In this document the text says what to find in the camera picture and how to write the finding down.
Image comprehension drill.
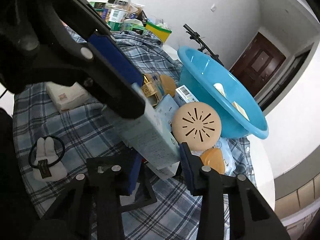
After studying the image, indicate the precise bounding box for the white tissue pack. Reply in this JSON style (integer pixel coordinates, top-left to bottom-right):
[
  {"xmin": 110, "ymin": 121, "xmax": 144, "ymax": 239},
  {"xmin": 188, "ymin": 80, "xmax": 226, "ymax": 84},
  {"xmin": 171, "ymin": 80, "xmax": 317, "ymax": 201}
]
[{"xmin": 46, "ymin": 82, "xmax": 88, "ymax": 113}]

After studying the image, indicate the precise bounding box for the white plush bunny keychain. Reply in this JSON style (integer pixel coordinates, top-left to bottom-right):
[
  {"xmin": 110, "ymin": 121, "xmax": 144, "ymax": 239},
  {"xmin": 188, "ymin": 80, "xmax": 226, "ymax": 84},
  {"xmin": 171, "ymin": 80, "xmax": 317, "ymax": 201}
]
[{"xmin": 28, "ymin": 136, "xmax": 67, "ymax": 182}]

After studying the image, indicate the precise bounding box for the green snack box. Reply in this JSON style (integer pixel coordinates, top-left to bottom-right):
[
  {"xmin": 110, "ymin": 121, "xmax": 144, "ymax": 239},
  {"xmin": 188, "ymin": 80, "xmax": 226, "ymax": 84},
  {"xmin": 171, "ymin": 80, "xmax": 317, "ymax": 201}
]
[{"xmin": 122, "ymin": 22, "xmax": 148, "ymax": 35}]

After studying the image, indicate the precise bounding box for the black square frame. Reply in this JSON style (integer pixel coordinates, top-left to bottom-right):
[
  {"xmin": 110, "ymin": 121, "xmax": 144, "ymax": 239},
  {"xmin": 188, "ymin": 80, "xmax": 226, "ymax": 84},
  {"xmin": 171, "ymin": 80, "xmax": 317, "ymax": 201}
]
[{"xmin": 120, "ymin": 165, "xmax": 157, "ymax": 213}]

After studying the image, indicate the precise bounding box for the yellow green lidded container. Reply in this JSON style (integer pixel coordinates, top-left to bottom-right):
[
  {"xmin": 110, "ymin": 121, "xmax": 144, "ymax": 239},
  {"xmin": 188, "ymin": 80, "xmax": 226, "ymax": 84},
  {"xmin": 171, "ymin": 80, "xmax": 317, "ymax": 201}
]
[{"xmin": 145, "ymin": 21, "xmax": 172, "ymax": 43}]

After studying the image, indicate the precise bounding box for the blue plaid cloth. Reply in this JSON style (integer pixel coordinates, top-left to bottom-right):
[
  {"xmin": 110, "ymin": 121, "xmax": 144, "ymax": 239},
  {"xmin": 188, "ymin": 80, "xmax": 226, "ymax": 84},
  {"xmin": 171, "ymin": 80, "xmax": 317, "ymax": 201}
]
[{"xmin": 12, "ymin": 26, "xmax": 257, "ymax": 240}]

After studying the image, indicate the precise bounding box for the gold foil wrapped pack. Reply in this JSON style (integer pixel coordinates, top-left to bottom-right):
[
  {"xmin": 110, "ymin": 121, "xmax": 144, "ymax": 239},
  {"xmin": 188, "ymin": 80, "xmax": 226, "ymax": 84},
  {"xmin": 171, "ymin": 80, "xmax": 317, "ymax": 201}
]
[{"xmin": 141, "ymin": 74, "xmax": 163, "ymax": 108}]

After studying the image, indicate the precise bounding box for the blue plastic basin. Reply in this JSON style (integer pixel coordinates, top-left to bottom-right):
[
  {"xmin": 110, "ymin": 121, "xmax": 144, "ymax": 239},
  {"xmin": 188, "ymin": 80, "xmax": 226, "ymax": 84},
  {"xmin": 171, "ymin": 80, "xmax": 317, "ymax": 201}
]
[{"xmin": 177, "ymin": 46, "xmax": 269, "ymax": 139}]

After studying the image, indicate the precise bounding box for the clear green cap bottle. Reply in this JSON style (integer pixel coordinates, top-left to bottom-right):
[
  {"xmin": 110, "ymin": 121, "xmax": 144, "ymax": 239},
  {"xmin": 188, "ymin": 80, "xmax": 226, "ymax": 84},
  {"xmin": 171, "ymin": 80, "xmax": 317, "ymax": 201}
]
[{"xmin": 108, "ymin": 0, "xmax": 131, "ymax": 31}]

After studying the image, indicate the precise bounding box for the light blue flat pack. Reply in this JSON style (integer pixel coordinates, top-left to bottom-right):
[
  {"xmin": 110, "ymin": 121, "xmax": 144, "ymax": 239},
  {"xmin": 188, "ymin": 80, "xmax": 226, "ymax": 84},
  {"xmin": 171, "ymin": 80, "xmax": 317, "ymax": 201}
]
[{"xmin": 155, "ymin": 94, "xmax": 179, "ymax": 132}]

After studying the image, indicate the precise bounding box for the pale green tall box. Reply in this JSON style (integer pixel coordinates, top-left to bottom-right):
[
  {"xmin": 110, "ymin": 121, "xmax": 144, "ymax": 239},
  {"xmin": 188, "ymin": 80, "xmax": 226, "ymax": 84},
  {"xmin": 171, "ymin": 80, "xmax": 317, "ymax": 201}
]
[{"xmin": 102, "ymin": 83, "xmax": 180, "ymax": 170}]

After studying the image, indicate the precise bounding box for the dark brown door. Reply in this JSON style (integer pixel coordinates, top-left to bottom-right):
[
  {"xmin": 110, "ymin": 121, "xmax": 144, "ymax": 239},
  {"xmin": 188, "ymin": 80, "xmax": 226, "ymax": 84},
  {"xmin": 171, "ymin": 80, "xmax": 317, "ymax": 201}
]
[{"xmin": 230, "ymin": 33, "xmax": 286, "ymax": 96}]

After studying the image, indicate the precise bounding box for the orange translucent triangular piece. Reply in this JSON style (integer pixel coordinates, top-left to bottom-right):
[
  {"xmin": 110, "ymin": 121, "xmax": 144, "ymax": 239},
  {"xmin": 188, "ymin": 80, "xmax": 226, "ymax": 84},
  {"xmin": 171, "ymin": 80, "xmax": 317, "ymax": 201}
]
[{"xmin": 200, "ymin": 148, "xmax": 225, "ymax": 174}]

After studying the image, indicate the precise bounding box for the black bicycle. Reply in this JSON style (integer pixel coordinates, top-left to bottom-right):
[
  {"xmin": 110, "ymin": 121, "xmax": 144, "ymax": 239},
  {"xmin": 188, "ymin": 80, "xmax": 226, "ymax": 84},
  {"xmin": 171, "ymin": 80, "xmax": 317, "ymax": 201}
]
[{"xmin": 183, "ymin": 24, "xmax": 223, "ymax": 66}]

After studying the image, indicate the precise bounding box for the round beige perforated disc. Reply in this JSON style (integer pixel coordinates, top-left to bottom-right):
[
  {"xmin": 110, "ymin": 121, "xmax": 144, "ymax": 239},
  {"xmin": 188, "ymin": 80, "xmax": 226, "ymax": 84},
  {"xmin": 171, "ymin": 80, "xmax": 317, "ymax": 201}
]
[{"xmin": 171, "ymin": 102, "xmax": 222, "ymax": 151}]

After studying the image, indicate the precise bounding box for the white barcode label box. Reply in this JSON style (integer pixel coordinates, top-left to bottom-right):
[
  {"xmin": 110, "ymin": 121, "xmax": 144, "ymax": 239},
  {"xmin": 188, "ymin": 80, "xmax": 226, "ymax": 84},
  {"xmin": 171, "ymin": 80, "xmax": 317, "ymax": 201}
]
[{"xmin": 174, "ymin": 85, "xmax": 198, "ymax": 106}]

